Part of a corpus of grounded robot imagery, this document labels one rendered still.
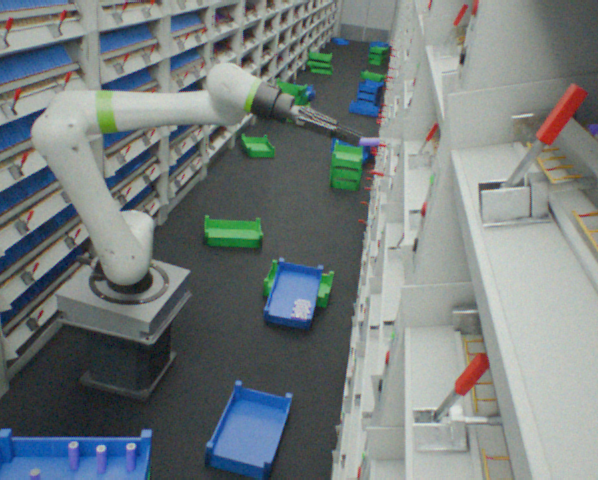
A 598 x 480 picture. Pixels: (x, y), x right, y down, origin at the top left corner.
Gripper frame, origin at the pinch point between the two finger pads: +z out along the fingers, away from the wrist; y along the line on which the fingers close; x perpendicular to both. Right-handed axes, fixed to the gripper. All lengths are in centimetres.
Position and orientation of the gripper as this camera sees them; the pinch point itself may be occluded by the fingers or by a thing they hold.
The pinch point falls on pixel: (347, 135)
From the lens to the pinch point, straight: 152.0
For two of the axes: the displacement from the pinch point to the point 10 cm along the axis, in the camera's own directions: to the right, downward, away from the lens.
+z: 9.2, 3.9, 0.0
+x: -3.4, 8.2, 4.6
